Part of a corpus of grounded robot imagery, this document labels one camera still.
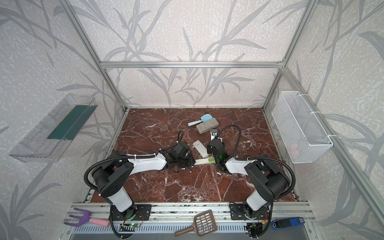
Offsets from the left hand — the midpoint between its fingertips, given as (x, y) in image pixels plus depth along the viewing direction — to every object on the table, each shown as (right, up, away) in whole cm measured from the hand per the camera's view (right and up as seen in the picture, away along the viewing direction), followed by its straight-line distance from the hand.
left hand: (198, 158), depth 89 cm
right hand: (+9, +14, +4) cm, 17 cm away
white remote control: (+1, +5, +7) cm, 9 cm away
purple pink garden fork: (-55, -25, -17) cm, 63 cm away
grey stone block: (+5, +18, +16) cm, 25 cm away
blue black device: (+42, -25, -19) cm, 53 cm away
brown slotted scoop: (+4, -27, -18) cm, 33 cm away
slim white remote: (+5, -2, +2) cm, 6 cm away
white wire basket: (+45, +16, -27) cm, 55 cm away
